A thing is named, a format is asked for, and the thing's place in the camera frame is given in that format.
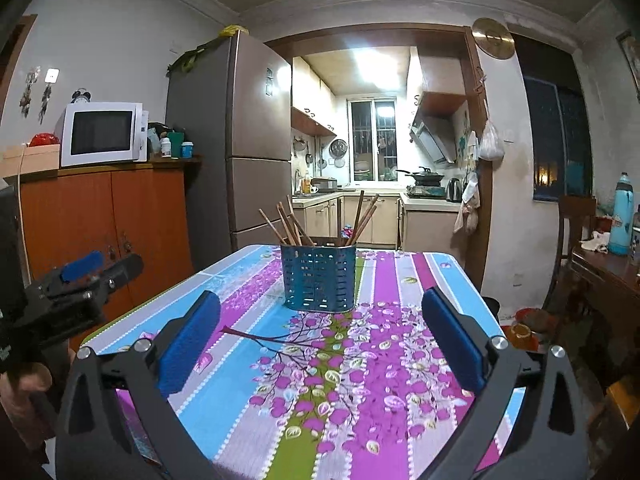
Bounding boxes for dark wooden side table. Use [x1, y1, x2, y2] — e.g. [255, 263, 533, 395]
[566, 244, 639, 362]

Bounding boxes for dark wooden chair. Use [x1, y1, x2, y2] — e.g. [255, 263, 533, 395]
[552, 195, 597, 282]

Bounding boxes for beige cardboard box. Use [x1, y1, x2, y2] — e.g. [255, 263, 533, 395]
[0, 144, 60, 179]

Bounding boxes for person's left hand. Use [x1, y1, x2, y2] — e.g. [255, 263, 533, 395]
[1, 363, 53, 451]

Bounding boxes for steel electric kettle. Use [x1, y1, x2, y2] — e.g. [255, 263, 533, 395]
[446, 177, 463, 203]

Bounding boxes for orange wooden cabinet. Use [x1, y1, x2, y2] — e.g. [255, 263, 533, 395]
[8, 159, 201, 321]

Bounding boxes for chopstick in holder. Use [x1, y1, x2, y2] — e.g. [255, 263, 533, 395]
[258, 208, 288, 245]
[356, 215, 374, 245]

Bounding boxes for round brass wall plate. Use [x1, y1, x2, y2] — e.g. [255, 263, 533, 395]
[472, 18, 515, 60]

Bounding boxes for green box on cabinet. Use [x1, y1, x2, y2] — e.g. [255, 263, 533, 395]
[167, 131, 184, 158]

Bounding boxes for hanging cloth towels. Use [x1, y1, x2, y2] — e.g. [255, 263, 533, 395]
[454, 171, 480, 235]

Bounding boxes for light blue thermos bottle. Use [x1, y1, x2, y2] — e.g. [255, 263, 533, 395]
[608, 171, 634, 256]

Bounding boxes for blue perforated utensil holder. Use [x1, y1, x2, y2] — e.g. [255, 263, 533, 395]
[280, 244, 356, 314]

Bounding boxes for kitchen barred window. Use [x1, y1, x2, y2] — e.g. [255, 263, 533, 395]
[349, 100, 398, 182]

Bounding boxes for white microwave oven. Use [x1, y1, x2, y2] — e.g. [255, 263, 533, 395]
[54, 102, 149, 168]

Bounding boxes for chopstick in holder far right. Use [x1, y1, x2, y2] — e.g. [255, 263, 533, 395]
[356, 215, 374, 245]

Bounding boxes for brown steel refrigerator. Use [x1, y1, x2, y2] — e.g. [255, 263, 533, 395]
[165, 32, 292, 269]

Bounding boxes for dark curtained window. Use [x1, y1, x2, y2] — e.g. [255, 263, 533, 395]
[514, 35, 592, 202]

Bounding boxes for brown clay pot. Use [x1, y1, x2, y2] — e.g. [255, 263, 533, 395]
[515, 308, 550, 333]

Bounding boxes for chopstick in holder far left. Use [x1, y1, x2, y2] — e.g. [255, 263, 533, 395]
[258, 208, 288, 245]

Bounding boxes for white hanging plastic bag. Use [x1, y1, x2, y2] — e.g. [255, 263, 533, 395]
[478, 119, 506, 162]

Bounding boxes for wooden chopstick one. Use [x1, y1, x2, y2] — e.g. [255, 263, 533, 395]
[349, 195, 380, 246]
[350, 190, 364, 245]

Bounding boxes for steel range hood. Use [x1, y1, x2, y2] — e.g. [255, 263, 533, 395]
[411, 112, 457, 166]

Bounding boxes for white medicine bottle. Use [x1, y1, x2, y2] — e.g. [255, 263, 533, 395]
[160, 136, 171, 158]

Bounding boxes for black wok on stove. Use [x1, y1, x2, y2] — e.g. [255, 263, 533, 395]
[397, 167, 444, 186]

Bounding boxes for floral striped tablecloth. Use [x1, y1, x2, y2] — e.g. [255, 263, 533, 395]
[87, 245, 500, 479]

